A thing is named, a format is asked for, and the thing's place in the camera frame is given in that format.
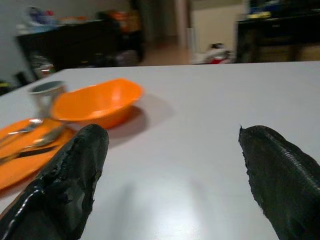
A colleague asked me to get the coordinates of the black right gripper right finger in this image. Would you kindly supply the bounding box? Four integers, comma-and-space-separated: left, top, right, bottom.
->
238, 124, 320, 240

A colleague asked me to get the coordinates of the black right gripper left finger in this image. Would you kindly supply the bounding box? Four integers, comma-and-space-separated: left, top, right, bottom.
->
0, 123, 110, 240

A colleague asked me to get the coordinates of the silver metal spoon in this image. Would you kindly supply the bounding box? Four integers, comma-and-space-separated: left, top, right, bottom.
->
23, 124, 65, 149

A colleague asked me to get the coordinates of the orange plastic plate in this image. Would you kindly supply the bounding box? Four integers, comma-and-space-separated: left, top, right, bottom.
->
0, 117, 77, 191

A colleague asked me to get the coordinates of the silver metal fork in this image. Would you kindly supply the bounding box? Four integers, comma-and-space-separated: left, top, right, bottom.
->
0, 118, 45, 145

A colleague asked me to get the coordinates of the white cup with dark inside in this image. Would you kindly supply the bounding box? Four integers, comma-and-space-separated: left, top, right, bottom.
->
27, 80, 68, 121

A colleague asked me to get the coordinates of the orange plastic bowl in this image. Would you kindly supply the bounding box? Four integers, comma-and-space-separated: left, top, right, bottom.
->
50, 77, 145, 130

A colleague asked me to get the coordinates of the black wooden sideboard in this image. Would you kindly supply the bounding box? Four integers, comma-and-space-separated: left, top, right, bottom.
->
15, 19, 146, 76

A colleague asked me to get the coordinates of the black open shelf unit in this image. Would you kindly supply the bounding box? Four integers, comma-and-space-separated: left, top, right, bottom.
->
236, 14, 320, 63

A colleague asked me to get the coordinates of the red and white toy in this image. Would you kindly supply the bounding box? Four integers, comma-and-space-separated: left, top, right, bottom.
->
197, 42, 236, 65

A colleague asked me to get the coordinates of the blue and white bag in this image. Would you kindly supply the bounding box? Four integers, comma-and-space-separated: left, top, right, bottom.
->
24, 6, 60, 28

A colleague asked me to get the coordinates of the orange box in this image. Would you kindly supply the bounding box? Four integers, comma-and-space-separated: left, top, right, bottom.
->
109, 9, 140, 33

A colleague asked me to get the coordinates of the yellow flat item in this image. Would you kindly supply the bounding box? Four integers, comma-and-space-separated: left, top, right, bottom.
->
246, 11, 272, 20

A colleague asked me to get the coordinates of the black-handled table knife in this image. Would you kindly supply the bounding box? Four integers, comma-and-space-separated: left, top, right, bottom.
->
0, 144, 59, 165

